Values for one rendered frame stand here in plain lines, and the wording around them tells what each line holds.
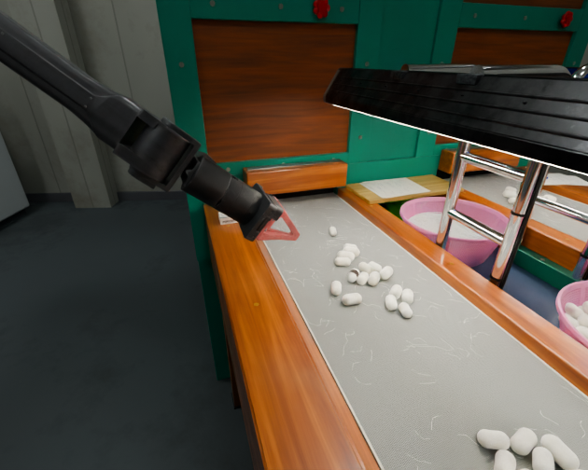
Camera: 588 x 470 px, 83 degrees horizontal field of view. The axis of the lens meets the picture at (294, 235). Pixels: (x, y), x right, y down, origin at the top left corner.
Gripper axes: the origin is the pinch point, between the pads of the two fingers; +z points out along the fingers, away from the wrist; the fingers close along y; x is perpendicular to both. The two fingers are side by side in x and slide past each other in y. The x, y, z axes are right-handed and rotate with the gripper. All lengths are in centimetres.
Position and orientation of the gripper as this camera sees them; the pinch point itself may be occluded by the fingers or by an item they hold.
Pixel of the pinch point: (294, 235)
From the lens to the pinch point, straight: 56.3
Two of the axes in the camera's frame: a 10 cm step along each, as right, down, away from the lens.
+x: -6.0, 7.8, 1.9
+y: -3.0, -4.4, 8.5
